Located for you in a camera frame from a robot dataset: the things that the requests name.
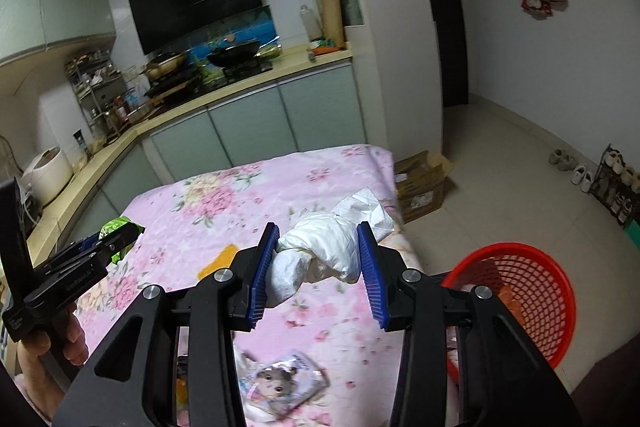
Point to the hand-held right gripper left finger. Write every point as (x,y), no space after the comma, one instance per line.
(264,277)

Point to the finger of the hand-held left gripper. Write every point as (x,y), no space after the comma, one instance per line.
(70,257)
(120,244)

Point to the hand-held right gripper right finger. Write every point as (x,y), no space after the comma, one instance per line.
(372,277)

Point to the green snack packet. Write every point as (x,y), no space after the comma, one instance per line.
(117,229)

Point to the yellow foam fruit net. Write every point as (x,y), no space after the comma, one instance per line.
(220,261)

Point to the white plastic bag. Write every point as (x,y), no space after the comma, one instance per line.
(320,252)

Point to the white tissue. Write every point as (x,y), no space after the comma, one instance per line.
(367,212)

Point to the cartoon printed snack packet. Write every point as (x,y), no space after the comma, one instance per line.
(280,382)

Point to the orange wrapper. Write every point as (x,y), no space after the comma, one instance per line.
(512,304)

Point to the red plastic mesh basket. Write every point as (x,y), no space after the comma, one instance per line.
(542,347)

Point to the person's left hand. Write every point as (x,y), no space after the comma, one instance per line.
(35,372)

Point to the white rice cooker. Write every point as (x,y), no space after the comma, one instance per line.
(47,177)

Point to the pink floral quilt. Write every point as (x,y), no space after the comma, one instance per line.
(200,217)

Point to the cardboard box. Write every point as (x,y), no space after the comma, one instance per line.
(422,192)

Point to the metal spice rack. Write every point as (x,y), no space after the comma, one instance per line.
(95,97)

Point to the golden frying pan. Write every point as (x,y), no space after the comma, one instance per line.
(165,66)

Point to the black gas stove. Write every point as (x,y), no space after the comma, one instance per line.
(247,69)

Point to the beige shoe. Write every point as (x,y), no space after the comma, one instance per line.
(566,162)
(555,157)

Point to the black wok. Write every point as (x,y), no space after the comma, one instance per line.
(232,54)

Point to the white shoe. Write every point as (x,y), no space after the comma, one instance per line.
(587,182)
(579,174)

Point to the orange dish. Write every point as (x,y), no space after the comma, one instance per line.
(325,48)

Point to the black shoe rack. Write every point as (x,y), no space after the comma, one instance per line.
(600,184)

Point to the pale green upper cabinet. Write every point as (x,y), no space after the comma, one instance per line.
(55,7)

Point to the clear plastic bottle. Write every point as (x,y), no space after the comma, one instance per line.
(309,24)

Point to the wooden cutting board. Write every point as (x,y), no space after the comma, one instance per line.
(332,12)

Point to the group of shoes in rack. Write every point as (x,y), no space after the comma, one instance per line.
(622,177)

